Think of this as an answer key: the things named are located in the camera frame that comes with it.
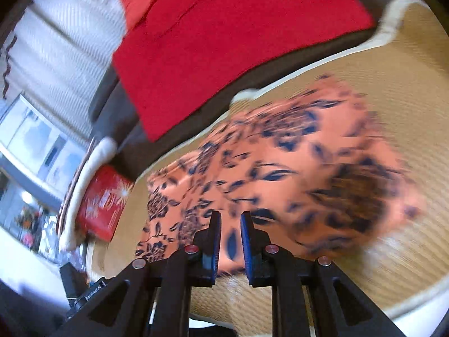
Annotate orange black floral garment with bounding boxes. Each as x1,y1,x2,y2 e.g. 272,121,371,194
135,75,423,273

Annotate red knitted cloth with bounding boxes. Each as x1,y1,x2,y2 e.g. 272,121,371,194
113,0,374,141

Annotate dark brown sofa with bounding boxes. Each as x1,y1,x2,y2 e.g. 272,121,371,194
88,0,392,180

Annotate white padded cushion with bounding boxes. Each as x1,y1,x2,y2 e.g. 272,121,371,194
56,136,117,252

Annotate cream dotted curtain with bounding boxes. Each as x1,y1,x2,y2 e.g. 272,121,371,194
1,0,125,145

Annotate red gift box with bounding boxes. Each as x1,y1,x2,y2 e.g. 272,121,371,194
76,165,134,242

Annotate woven rattan mat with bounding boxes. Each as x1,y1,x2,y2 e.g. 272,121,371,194
87,0,448,336

